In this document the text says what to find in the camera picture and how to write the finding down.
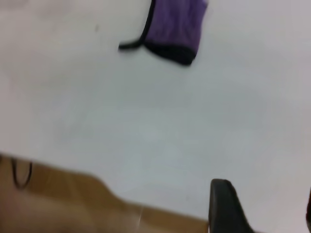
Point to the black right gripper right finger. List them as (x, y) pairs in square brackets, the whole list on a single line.
[(309, 206)]

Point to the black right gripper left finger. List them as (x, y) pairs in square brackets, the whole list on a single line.
[(223, 211)]

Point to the purple cloth with black trim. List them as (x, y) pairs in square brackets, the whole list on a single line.
[(177, 26)]

